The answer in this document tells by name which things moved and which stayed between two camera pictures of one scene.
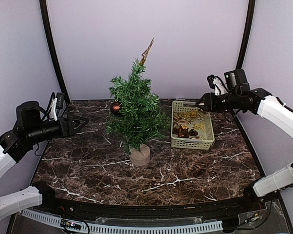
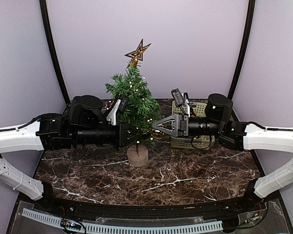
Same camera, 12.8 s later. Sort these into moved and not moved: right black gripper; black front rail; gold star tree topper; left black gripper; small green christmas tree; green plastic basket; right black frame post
Moved: gold star tree topper; left black gripper; small green christmas tree; right black gripper
Not moved: right black frame post; black front rail; green plastic basket
